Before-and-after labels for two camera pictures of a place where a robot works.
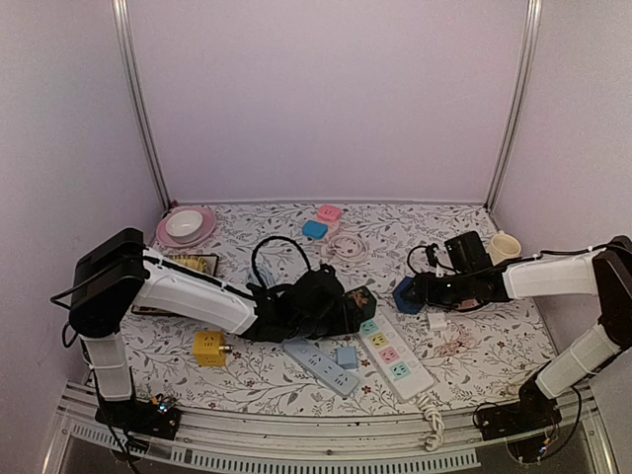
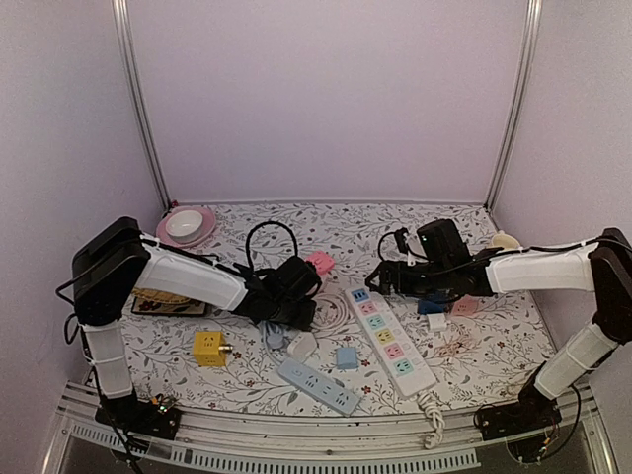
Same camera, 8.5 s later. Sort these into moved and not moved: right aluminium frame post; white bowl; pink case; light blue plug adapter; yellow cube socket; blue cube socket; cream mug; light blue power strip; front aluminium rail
Moved: blue cube socket; pink case; light blue power strip
Not moved: yellow cube socket; light blue plug adapter; front aluminium rail; cream mug; right aluminium frame post; white bowl
